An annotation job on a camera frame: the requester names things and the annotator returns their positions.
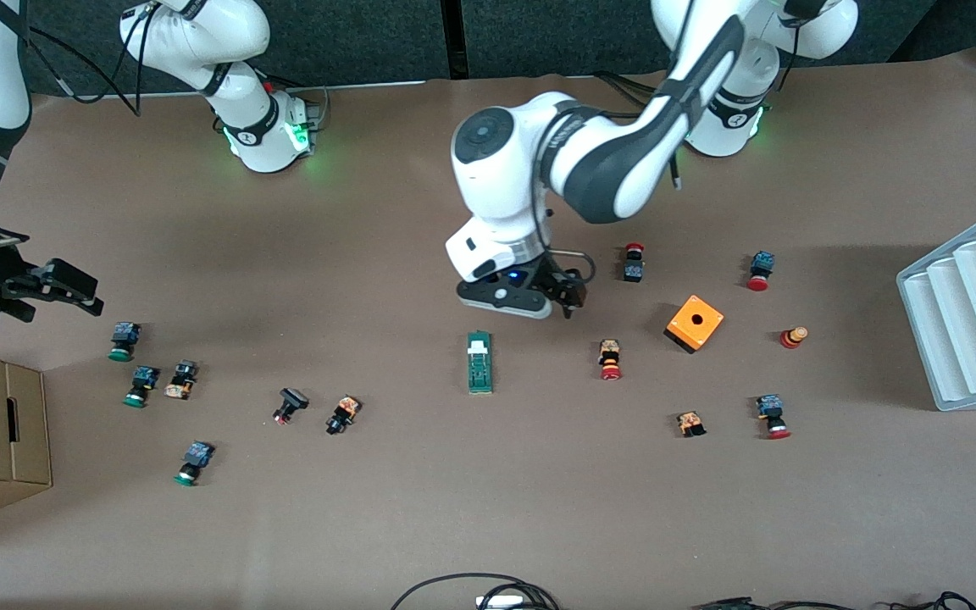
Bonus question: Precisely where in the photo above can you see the green load switch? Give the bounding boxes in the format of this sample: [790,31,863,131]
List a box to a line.
[466,330,495,396]

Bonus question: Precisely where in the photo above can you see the green mushroom push button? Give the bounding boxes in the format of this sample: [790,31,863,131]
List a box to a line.
[173,441,216,488]
[122,365,161,409]
[108,321,142,363]

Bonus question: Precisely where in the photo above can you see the red mushroom button blue block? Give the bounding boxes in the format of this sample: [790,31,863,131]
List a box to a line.
[746,251,776,292]
[755,394,792,441]

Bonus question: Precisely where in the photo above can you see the brown table cover sheet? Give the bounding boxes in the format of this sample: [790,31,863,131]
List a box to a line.
[0,47,976,610]

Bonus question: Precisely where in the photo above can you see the black square button red terminals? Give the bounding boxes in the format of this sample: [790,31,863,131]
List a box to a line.
[272,387,310,425]

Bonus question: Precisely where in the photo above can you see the grey ribbed tray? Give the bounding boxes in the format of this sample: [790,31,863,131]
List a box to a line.
[896,202,976,413]

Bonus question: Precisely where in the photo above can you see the orange button enclosure box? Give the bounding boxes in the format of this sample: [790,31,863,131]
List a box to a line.
[663,294,725,355]

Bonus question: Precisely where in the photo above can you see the beige black switch block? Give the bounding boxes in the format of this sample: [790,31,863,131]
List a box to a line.
[164,359,199,401]

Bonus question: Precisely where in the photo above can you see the black base cable bundle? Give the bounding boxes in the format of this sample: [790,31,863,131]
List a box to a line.
[596,72,667,115]

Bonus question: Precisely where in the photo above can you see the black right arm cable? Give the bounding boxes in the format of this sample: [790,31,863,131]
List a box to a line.
[18,0,158,107]

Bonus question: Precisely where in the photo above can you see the black selector switch orange block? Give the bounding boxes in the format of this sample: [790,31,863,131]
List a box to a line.
[324,395,363,436]

